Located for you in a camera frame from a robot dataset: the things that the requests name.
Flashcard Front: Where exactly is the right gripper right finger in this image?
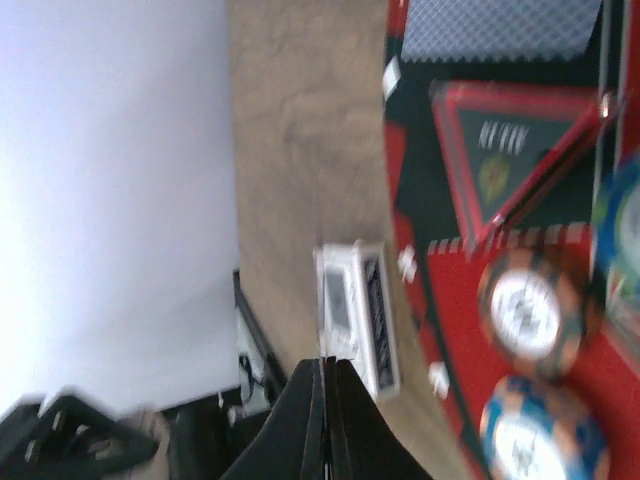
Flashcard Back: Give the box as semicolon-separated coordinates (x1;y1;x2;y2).
324;357;431;480

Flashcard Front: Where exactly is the teal chip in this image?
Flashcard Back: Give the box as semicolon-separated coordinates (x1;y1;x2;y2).
591;150;639;312

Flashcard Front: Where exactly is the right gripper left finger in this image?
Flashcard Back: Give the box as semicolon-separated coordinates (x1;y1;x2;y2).
223;359;325;480

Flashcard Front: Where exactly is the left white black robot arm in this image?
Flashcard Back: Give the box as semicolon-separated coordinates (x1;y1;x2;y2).
1;393;160;479

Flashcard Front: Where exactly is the blue chip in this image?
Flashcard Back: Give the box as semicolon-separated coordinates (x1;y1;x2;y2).
479;375;611;480

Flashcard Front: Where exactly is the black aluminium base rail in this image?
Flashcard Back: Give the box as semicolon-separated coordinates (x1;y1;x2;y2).
233;269;287;403

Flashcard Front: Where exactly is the round red black poker mat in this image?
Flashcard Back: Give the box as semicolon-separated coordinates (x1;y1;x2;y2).
383;1;639;479

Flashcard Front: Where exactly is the red chip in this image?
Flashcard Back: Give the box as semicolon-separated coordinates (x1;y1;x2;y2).
477;247;605;381

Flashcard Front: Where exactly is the dealt blue playing card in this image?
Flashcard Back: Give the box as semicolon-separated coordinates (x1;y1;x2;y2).
401;0;601;62

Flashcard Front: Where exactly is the white card box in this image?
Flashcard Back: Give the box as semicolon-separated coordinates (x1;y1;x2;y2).
314;241;401;400

